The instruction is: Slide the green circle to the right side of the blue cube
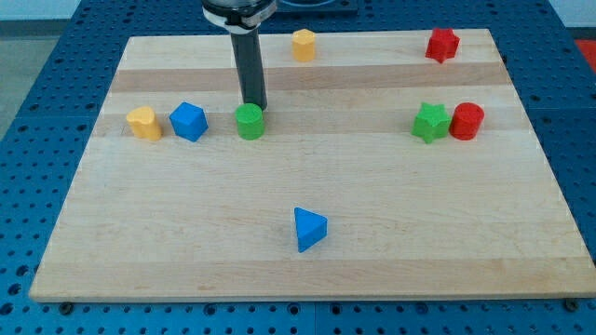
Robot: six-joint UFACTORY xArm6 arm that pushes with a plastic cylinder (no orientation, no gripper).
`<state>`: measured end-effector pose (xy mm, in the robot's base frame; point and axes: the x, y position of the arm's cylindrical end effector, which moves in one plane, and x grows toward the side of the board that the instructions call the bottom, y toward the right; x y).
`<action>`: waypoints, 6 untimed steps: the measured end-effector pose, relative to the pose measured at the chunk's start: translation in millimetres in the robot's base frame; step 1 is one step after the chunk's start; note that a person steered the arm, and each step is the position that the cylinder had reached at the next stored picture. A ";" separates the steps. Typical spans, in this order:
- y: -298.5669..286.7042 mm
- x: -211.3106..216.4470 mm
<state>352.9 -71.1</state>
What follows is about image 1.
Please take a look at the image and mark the yellow hexagon block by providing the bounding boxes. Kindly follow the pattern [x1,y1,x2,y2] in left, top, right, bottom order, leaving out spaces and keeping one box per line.
[291,29,316,62]

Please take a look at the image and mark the blue triangle block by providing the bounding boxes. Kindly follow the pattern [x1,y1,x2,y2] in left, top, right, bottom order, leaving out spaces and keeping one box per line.
[294,208,328,253]

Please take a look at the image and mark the green cylinder block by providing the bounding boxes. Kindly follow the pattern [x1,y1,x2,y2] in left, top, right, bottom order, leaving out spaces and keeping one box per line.
[235,103,264,141]

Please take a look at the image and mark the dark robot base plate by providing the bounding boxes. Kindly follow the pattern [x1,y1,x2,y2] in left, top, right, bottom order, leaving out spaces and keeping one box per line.
[277,0,359,14]

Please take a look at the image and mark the red star block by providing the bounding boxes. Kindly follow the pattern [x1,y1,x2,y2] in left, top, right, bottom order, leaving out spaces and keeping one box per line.
[425,28,460,63]

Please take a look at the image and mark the wooden board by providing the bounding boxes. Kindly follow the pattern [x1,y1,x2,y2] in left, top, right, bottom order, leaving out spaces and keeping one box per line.
[30,29,595,302]

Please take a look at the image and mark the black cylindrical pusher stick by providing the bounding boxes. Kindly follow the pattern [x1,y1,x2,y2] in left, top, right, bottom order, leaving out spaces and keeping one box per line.
[231,29,267,110]

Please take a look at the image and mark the green star block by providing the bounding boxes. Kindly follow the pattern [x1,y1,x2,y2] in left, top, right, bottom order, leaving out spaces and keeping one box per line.
[411,102,452,144]

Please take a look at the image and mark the yellow heart block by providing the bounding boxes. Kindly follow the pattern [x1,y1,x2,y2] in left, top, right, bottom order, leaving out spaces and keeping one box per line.
[126,106,162,141]

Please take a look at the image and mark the red cylinder block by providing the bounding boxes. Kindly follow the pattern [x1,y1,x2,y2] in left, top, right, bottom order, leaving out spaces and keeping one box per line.
[449,102,484,141]

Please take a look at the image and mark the blue cube block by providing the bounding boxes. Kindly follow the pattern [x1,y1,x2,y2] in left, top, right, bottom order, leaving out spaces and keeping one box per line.
[169,101,209,141]

